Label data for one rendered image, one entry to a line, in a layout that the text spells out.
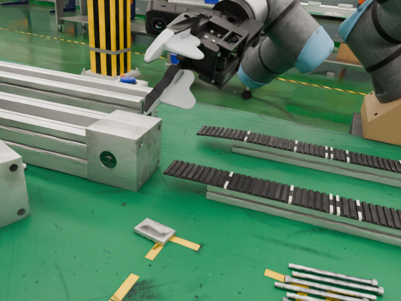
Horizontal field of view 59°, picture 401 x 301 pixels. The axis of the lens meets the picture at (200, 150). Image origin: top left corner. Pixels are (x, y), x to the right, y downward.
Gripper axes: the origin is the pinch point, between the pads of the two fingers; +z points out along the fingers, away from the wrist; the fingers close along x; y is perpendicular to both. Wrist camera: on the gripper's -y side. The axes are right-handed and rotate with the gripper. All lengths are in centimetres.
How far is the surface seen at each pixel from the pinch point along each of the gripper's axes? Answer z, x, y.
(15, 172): 16.0, 10.0, -8.8
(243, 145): -18.8, 24.7, 11.1
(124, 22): -226, 203, -197
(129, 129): -0.6, 13.1, -3.4
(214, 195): -1.2, 17.7, 13.2
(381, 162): -27.5, 18.9, 35.5
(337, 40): -672, 386, -15
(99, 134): 3.0, 13.1, -6.5
